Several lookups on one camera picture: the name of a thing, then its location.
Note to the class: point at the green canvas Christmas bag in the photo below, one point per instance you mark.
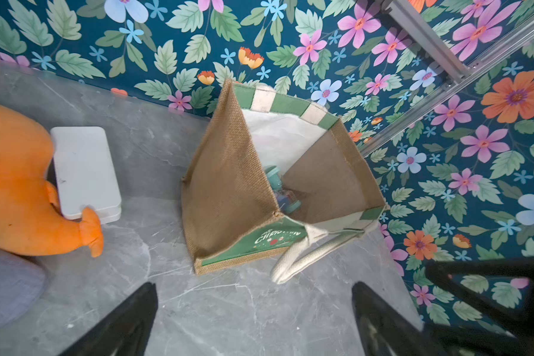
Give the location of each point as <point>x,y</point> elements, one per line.
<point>230,214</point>

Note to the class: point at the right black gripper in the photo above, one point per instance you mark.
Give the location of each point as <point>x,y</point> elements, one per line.
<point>519,322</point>

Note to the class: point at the purple oval case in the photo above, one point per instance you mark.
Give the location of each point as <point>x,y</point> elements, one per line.
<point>22,283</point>

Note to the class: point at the white rectangular box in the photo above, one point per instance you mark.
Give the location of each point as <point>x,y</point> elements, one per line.
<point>85,173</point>

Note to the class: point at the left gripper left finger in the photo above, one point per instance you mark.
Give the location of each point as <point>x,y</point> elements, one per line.
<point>124,331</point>

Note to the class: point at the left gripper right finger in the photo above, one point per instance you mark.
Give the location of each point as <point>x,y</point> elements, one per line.
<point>383,331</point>

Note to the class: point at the orange whale toy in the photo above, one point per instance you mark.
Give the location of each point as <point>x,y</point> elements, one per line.
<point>31,223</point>

